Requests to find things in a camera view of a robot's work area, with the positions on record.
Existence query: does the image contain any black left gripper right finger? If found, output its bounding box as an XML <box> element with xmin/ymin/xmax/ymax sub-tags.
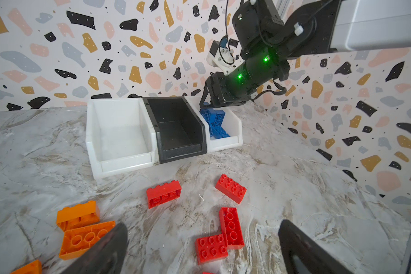
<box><xmin>278</xmin><ymin>219</ymin><xmax>350</xmax><ymax>274</ymax></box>

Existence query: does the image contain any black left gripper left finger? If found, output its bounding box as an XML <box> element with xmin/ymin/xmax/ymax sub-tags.
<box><xmin>62</xmin><ymin>222</ymin><xmax>129</xmax><ymax>274</ymax></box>

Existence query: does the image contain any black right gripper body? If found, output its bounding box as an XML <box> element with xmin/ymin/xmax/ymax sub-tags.
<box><xmin>199</xmin><ymin>72</ymin><xmax>253</xmax><ymax>109</ymax></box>

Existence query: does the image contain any blue lego brick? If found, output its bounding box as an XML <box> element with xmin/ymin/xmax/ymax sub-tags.
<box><xmin>200</xmin><ymin>108</ymin><xmax>216</xmax><ymax>127</ymax></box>
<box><xmin>208</xmin><ymin>109</ymin><xmax>229</xmax><ymax>139</ymax></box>

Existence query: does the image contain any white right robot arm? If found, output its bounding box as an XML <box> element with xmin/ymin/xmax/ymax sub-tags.
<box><xmin>200</xmin><ymin>1</ymin><xmax>411</xmax><ymax>109</ymax></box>

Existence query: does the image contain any orange lego brick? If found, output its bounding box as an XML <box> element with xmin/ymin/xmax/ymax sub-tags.
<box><xmin>11</xmin><ymin>260</ymin><xmax>42</xmax><ymax>274</ymax></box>
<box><xmin>56</xmin><ymin>201</ymin><xmax>100</xmax><ymax>231</ymax></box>
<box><xmin>59</xmin><ymin>221</ymin><xmax>116</xmax><ymax>260</ymax></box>

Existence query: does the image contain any white right bin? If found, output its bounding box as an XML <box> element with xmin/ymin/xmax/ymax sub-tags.
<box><xmin>184</xmin><ymin>96</ymin><xmax>243</xmax><ymax>154</ymax></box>

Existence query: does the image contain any white bin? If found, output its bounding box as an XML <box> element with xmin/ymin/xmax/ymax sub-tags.
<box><xmin>184</xmin><ymin>96</ymin><xmax>243</xmax><ymax>154</ymax></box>
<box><xmin>86</xmin><ymin>98</ymin><xmax>158</xmax><ymax>179</ymax></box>

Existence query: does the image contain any black middle bin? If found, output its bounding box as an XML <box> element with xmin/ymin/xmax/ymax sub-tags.
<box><xmin>143</xmin><ymin>97</ymin><xmax>207</xmax><ymax>164</ymax></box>

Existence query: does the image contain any white left bin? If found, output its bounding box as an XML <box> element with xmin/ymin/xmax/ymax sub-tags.
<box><xmin>86</xmin><ymin>98</ymin><xmax>158</xmax><ymax>179</ymax></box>

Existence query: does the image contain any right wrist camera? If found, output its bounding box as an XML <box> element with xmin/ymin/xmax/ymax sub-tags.
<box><xmin>206</xmin><ymin>36</ymin><xmax>235</xmax><ymax>75</ymax></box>

